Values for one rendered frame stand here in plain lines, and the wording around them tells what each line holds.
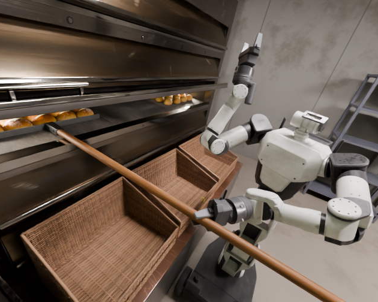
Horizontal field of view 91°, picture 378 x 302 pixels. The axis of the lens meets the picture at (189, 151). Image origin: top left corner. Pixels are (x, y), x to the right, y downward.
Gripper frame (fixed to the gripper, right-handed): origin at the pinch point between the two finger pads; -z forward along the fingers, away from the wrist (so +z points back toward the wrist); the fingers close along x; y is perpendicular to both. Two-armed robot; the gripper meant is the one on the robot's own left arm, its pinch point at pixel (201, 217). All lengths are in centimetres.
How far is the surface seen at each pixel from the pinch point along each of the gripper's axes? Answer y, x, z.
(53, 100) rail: 36, -24, -40
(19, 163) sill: 43, 3, -55
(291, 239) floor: 26, 119, 166
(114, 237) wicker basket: 43, 60, -21
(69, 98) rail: 39, -24, -36
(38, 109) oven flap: 33, -22, -44
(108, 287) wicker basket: 16, 60, -27
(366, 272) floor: -29, 119, 218
